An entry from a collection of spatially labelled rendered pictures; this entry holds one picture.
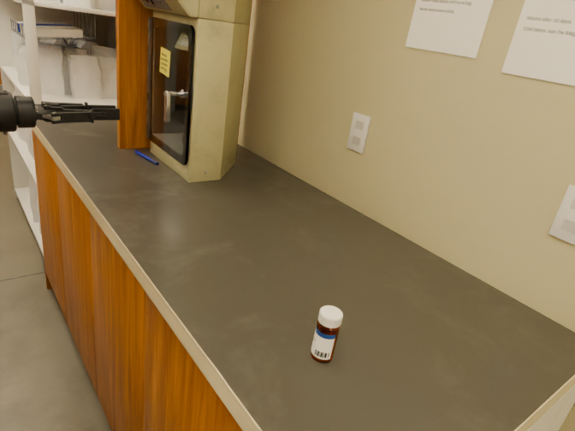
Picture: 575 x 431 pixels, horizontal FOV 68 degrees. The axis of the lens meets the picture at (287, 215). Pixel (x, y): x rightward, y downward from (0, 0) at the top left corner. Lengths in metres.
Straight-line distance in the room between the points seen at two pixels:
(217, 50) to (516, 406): 1.09
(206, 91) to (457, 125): 0.69
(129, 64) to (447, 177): 1.08
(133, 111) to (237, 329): 1.05
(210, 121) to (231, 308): 0.68
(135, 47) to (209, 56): 0.38
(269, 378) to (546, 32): 0.87
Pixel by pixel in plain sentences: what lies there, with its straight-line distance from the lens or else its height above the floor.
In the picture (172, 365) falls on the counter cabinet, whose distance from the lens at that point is 0.97.
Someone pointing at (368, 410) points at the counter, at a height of 0.94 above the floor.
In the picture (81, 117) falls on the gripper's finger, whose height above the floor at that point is 1.14.
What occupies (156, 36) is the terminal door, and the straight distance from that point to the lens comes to 1.52.
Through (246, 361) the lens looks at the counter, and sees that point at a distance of 0.72.
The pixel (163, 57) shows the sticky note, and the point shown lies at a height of 1.28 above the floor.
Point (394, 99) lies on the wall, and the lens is 1.28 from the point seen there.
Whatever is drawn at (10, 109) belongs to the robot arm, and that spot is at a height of 1.16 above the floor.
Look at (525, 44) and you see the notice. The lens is 1.11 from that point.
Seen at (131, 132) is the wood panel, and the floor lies 1.00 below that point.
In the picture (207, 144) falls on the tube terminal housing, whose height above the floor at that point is 1.06.
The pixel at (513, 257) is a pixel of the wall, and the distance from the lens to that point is 1.14.
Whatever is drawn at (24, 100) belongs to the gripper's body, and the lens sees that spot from 1.22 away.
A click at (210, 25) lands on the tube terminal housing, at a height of 1.40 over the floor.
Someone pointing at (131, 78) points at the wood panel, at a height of 1.19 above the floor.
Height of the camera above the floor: 1.43
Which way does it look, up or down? 24 degrees down
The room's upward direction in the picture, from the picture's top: 9 degrees clockwise
